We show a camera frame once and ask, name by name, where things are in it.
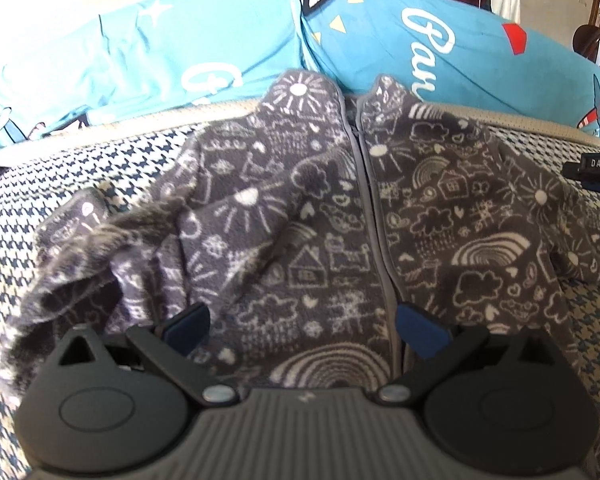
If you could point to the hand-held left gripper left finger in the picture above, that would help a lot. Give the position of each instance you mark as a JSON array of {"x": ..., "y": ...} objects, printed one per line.
[{"x": 190, "y": 327}]

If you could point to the grey doodle print fleece jacket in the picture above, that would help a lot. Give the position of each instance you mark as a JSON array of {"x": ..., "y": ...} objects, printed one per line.
[{"x": 305, "y": 210}]

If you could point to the dark brown chair back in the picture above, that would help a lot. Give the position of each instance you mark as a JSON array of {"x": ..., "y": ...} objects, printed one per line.
[{"x": 587, "y": 42}]

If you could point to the blue pillow with red patch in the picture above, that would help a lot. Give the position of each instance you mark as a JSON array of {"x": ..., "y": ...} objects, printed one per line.
[{"x": 380, "y": 45}]

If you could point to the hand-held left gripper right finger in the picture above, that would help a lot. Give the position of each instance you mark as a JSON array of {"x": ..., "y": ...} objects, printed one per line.
[{"x": 420, "y": 332}]

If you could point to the blue pillow with white star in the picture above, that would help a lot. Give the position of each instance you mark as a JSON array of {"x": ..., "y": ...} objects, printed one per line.
[{"x": 130, "y": 60}]

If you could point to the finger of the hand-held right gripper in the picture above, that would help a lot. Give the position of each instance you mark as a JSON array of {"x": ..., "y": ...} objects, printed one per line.
[{"x": 571, "y": 170}]

